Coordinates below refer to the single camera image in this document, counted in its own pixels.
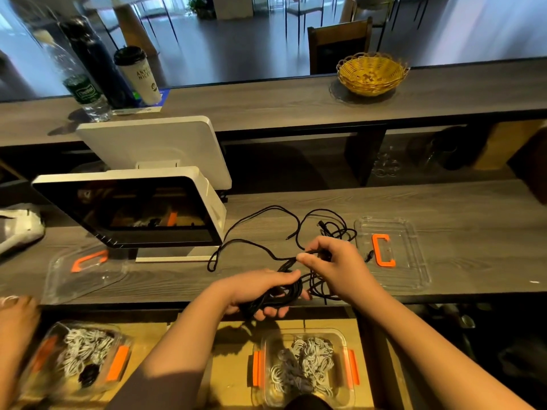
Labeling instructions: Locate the person's right hand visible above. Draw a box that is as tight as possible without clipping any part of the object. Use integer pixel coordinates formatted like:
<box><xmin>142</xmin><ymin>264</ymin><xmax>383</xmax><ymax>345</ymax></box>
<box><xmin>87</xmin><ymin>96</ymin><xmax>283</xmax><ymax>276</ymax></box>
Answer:
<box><xmin>296</xmin><ymin>236</ymin><xmax>378</xmax><ymax>305</ymax></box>

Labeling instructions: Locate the person's left hand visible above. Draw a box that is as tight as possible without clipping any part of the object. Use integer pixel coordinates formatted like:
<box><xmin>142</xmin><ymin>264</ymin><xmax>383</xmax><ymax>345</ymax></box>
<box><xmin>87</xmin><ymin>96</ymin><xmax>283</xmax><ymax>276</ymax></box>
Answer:
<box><xmin>218</xmin><ymin>269</ymin><xmax>313</xmax><ymax>323</ymax></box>

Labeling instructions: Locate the black cable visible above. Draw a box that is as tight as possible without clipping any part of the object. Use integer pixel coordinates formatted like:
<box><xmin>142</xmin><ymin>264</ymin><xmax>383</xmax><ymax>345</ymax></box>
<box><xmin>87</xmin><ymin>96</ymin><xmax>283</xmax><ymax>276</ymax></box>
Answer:
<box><xmin>242</xmin><ymin>259</ymin><xmax>306</xmax><ymax>322</ymax></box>
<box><xmin>77</xmin><ymin>364</ymin><xmax>100</xmax><ymax>387</ymax></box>

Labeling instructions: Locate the bundle of black cables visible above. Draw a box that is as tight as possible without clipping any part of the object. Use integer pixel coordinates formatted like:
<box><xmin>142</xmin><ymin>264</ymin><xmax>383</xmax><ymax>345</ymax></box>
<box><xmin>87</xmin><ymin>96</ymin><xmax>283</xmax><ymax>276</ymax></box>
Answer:
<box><xmin>207</xmin><ymin>204</ymin><xmax>377</xmax><ymax>304</ymax></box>

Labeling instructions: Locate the clear container drawer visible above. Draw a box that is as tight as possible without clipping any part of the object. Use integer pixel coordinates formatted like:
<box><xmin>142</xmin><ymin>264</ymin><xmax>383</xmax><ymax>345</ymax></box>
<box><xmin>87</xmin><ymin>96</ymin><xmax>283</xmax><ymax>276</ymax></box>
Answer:
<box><xmin>250</xmin><ymin>329</ymin><xmax>360</xmax><ymax>408</ymax></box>
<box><xmin>19</xmin><ymin>322</ymin><xmax>133</xmax><ymax>400</ymax></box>

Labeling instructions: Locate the person's right forearm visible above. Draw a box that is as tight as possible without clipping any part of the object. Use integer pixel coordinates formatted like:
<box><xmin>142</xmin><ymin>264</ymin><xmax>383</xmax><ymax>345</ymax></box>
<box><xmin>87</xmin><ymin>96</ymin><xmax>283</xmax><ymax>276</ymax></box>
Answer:
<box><xmin>354</xmin><ymin>286</ymin><xmax>533</xmax><ymax>410</ymax></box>

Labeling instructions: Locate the person's left forearm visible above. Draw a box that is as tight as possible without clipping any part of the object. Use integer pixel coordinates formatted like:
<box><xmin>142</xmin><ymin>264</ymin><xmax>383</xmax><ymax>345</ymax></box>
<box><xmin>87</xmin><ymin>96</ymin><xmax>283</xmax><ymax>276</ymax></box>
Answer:
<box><xmin>107</xmin><ymin>290</ymin><xmax>249</xmax><ymax>410</ymax></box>

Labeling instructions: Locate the wooden drawer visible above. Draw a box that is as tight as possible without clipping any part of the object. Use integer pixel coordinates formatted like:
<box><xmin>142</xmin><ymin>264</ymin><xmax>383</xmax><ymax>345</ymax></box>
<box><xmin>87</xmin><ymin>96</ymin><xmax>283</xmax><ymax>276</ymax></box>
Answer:
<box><xmin>205</xmin><ymin>315</ymin><xmax>394</xmax><ymax>410</ymax></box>
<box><xmin>0</xmin><ymin>315</ymin><xmax>176</xmax><ymax>410</ymax></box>

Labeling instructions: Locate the white touchscreen monitor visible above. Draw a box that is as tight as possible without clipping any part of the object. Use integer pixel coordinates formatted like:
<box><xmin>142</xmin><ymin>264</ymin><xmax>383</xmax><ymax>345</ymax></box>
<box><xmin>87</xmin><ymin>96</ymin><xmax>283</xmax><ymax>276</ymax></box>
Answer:
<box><xmin>31</xmin><ymin>166</ymin><xmax>227</xmax><ymax>263</ymax></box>

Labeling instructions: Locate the pile of white containers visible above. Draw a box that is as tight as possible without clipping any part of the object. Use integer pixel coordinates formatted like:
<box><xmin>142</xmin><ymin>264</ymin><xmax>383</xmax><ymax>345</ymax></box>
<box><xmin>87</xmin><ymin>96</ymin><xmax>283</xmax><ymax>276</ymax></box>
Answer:
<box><xmin>427</xmin><ymin>303</ymin><xmax>480</xmax><ymax>331</ymax></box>

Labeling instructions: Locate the white customer display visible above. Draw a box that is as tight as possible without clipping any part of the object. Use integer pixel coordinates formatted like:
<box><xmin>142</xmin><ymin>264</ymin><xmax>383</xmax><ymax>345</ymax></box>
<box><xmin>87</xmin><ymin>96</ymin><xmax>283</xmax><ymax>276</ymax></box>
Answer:
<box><xmin>75</xmin><ymin>115</ymin><xmax>234</xmax><ymax>191</ymax></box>

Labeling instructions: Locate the grey wooden bar counter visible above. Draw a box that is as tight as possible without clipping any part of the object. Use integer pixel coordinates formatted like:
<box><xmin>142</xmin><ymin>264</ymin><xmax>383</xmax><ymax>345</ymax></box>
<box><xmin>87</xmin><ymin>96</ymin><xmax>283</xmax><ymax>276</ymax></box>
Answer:
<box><xmin>0</xmin><ymin>57</ymin><xmax>547</xmax><ymax>149</ymax></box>

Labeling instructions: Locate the yellow woven basket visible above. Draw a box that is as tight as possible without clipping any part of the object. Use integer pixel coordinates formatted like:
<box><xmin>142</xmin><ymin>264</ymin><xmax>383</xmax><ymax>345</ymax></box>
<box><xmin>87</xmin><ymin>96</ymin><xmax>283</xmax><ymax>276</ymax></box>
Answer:
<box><xmin>336</xmin><ymin>52</ymin><xmax>411</xmax><ymax>98</ymax></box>

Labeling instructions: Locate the flat cardboard sheet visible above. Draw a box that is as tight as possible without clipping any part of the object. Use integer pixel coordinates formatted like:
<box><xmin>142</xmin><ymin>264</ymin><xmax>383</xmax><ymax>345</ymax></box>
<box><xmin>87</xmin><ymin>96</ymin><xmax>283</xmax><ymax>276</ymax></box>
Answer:
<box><xmin>474</xmin><ymin>119</ymin><xmax>547</xmax><ymax>171</ymax></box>

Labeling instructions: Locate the blue white notebook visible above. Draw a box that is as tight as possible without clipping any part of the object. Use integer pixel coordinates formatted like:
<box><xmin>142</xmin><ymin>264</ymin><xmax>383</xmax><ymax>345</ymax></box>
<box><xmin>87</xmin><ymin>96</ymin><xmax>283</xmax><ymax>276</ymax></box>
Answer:
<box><xmin>115</xmin><ymin>89</ymin><xmax>169</xmax><ymax>116</ymax></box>

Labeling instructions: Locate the brown wooden chair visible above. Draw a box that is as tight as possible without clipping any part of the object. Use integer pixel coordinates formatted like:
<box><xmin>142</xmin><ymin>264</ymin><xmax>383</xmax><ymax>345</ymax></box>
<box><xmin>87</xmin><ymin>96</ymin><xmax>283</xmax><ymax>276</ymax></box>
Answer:
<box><xmin>308</xmin><ymin>17</ymin><xmax>374</xmax><ymax>75</ymax></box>

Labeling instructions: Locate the white headset device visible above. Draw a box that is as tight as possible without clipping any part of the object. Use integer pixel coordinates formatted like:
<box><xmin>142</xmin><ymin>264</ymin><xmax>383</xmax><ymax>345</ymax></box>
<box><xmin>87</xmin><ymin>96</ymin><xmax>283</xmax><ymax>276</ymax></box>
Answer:
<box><xmin>0</xmin><ymin>204</ymin><xmax>46</xmax><ymax>257</ymax></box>

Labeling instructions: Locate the white paper coffee cup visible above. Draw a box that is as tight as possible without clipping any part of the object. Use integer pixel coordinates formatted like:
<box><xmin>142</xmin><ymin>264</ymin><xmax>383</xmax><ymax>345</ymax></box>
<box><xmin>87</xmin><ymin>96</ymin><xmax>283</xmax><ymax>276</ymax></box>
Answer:
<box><xmin>113</xmin><ymin>47</ymin><xmax>162</xmax><ymax>108</ymax></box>

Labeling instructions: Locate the black metal chair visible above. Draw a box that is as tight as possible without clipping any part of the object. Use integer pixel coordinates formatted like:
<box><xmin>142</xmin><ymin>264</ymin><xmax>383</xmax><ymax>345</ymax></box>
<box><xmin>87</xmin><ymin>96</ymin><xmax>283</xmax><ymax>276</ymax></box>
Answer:
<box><xmin>286</xmin><ymin>0</ymin><xmax>326</xmax><ymax>39</ymax></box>
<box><xmin>354</xmin><ymin>0</ymin><xmax>394</xmax><ymax>48</ymax></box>

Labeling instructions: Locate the clear plastic water bottle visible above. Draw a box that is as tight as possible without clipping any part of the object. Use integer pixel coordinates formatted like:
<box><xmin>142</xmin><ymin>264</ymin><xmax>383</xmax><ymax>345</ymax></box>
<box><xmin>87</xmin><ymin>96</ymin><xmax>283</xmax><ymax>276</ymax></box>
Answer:
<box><xmin>43</xmin><ymin>42</ymin><xmax>112</xmax><ymax>123</ymax></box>

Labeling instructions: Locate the black thermos bottle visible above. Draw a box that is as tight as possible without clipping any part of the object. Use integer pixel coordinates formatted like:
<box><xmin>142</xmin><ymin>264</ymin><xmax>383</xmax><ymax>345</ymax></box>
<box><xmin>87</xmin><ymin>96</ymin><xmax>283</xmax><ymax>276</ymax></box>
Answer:
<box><xmin>64</xmin><ymin>19</ymin><xmax>138</xmax><ymax>110</ymax></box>

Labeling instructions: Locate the green potted plant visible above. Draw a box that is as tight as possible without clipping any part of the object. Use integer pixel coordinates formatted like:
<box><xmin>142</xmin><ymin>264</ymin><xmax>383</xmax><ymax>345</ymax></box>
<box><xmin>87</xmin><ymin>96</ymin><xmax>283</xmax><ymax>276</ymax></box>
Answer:
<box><xmin>188</xmin><ymin>0</ymin><xmax>217</xmax><ymax>21</ymax></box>

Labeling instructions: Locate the round wooden table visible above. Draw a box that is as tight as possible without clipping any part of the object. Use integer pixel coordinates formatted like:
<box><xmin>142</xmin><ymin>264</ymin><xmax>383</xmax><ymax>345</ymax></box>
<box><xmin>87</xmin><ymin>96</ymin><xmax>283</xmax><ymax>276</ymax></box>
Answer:
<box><xmin>103</xmin><ymin>0</ymin><xmax>164</xmax><ymax>56</ymax></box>

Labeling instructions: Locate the clear lid orange handle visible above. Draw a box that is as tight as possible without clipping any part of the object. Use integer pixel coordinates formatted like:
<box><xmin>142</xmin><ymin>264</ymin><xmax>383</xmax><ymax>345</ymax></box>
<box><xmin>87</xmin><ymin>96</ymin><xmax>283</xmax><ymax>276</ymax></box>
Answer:
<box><xmin>41</xmin><ymin>243</ymin><xmax>129</xmax><ymax>306</ymax></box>
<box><xmin>354</xmin><ymin>216</ymin><xmax>432</xmax><ymax>294</ymax></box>

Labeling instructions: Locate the black coiled cable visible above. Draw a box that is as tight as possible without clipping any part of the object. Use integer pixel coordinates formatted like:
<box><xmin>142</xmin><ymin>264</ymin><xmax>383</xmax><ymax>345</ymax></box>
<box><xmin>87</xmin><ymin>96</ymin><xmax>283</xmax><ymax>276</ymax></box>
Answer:
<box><xmin>77</xmin><ymin>364</ymin><xmax>100</xmax><ymax>387</ymax></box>

